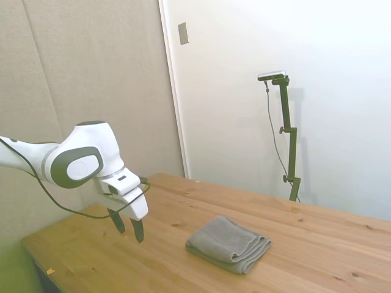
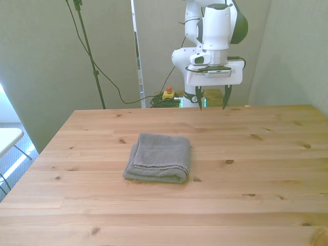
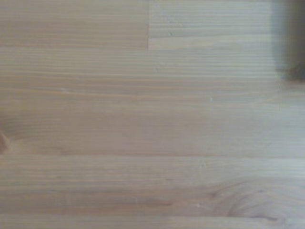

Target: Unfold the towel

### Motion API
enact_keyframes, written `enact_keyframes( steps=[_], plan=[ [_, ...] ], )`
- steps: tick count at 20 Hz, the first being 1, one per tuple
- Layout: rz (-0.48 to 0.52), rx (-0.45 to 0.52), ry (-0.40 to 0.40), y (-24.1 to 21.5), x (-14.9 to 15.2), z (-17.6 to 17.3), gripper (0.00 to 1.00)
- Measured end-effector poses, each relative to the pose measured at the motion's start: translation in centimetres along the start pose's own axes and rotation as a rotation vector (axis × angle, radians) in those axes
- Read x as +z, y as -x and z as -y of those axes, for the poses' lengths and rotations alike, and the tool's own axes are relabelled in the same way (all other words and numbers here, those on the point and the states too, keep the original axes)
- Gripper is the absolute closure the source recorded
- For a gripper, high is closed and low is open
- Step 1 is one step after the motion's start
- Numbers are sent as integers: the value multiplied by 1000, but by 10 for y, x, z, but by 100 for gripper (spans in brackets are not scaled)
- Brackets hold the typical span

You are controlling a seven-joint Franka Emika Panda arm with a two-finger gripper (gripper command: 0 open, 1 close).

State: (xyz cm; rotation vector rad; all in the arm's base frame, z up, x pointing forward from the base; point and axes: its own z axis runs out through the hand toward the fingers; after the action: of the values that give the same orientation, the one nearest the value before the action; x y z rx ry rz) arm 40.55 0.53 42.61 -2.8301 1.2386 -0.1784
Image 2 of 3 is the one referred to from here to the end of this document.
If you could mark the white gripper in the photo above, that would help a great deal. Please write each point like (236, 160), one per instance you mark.
(235, 74)

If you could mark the grey towel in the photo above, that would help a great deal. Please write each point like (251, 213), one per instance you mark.
(160, 159)

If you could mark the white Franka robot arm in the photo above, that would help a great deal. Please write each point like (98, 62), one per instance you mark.
(215, 28)

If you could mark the yellow emergency stop button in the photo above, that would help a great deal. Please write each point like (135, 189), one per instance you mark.
(168, 94)

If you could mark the white vertical panel edge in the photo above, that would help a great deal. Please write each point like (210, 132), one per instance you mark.
(138, 51)

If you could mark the black tripod stand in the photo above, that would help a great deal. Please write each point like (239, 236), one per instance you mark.
(88, 51)

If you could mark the white side table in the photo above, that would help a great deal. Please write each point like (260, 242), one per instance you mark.
(7, 138)

